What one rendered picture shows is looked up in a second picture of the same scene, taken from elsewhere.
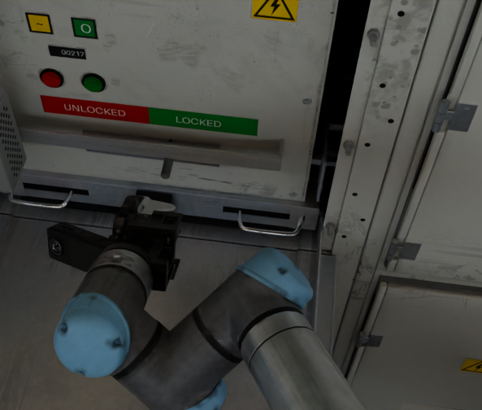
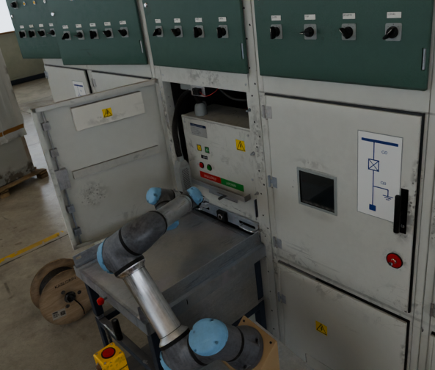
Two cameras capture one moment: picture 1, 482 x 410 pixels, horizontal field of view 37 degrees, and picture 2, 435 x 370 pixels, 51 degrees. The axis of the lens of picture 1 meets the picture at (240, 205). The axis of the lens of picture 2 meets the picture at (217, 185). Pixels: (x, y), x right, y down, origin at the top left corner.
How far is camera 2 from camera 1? 1.51 m
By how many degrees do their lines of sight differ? 44
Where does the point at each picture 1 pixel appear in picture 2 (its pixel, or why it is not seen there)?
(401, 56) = (260, 161)
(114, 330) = (155, 191)
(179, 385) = not seen: hidden behind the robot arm
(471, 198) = (287, 218)
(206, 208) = (235, 220)
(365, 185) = (265, 211)
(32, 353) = (167, 237)
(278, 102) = (246, 179)
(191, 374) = not seen: hidden behind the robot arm
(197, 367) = not seen: hidden behind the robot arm
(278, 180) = (251, 211)
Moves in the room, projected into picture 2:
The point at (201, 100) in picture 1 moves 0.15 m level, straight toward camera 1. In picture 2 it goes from (230, 176) to (211, 189)
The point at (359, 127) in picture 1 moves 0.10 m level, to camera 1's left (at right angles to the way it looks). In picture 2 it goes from (258, 186) to (241, 182)
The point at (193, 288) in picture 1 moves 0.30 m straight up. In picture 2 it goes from (217, 238) to (209, 183)
